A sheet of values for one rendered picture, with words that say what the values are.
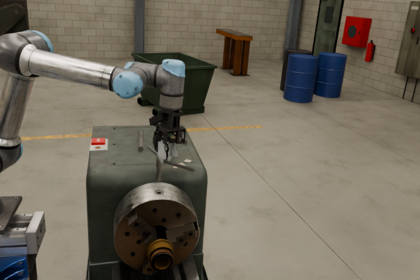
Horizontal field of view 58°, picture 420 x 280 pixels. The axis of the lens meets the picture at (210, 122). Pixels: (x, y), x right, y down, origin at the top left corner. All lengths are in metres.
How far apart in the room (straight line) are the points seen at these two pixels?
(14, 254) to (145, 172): 0.53
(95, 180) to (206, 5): 10.43
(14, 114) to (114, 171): 0.41
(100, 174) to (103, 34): 9.80
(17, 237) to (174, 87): 0.75
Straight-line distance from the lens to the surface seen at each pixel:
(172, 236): 1.42
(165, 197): 1.40
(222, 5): 11.90
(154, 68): 1.23
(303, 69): 7.60
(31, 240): 1.52
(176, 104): 1.24
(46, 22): 11.21
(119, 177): 1.53
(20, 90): 1.43
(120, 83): 1.10
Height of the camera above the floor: 1.94
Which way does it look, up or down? 19 degrees down
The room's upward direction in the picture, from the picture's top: 4 degrees clockwise
